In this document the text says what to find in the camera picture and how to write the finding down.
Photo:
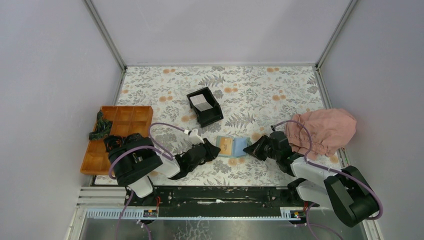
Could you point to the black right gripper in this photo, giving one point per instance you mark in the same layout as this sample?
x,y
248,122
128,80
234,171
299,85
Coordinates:
x,y
255,148

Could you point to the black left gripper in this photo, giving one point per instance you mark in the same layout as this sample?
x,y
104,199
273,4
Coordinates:
x,y
212,151

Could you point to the gold credit card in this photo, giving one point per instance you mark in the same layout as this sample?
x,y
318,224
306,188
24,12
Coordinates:
x,y
226,146

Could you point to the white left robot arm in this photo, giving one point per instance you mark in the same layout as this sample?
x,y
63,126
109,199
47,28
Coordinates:
x,y
134,157

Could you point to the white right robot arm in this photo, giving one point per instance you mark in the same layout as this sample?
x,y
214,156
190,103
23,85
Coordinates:
x,y
344,191

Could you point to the black card box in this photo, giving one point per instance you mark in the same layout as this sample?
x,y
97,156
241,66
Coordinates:
x,y
207,117

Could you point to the stack of white cards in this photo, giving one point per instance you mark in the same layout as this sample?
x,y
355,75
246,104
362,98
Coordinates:
x,y
200,102

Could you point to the pink cloth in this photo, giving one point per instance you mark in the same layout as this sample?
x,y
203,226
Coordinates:
x,y
321,132

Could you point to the orange compartment tray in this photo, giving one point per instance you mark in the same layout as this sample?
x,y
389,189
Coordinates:
x,y
125,120

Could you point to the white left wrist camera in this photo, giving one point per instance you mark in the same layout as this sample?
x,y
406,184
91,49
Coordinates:
x,y
194,136

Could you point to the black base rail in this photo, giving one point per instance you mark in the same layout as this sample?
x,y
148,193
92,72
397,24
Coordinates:
x,y
218,201

